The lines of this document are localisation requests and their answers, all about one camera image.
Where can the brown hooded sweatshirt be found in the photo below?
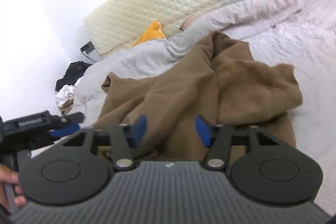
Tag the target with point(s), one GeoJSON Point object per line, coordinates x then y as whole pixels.
{"type": "Point", "coordinates": [219, 80]}

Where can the black clothing pile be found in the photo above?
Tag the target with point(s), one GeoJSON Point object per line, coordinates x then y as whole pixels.
{"type": "Point", "coordinates": [75, 71]}

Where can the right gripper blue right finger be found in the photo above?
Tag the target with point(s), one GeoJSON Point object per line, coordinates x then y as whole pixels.
{"type": "Point", "coordinates": [217, 138]}

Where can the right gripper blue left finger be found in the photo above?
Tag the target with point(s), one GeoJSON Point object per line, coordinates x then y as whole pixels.
{"type": "Point", "coordinates": [123, 137]}

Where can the yellow cloth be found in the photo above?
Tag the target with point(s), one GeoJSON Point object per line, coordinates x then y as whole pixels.
{"type": "Point", "coordinates": [154, 31]}

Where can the white bed sheet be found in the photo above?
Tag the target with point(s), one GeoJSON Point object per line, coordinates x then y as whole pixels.
{"type": "Point", "coordinates": [300, 33]}

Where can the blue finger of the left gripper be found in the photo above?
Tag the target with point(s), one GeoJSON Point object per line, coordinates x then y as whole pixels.
{"type": "Point", "coordinates": [60, 133]}
{"type": "Point", "coordinates": [75, 118]}

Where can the person's left hand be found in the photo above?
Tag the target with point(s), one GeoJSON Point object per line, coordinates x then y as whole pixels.
{"type": "Point", "coordinates": [11, 194]}

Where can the white crumpled cloth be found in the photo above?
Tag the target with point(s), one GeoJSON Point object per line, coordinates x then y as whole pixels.
{"type": "Point", "coordinates": [65, 95]}

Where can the grey rumpled blanket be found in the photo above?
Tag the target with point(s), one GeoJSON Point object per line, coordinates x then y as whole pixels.
{"type": "Point", "coordinates": [183, 42]}

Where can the brown cardboard box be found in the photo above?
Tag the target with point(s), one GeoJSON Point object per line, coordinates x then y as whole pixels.
{"type": "Point", "coordinates": [66, 108]}

